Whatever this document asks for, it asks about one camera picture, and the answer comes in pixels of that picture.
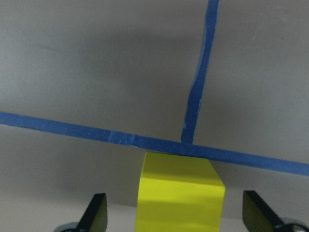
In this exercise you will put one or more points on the yellow cube block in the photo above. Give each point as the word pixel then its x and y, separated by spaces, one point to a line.
pixel 178 194

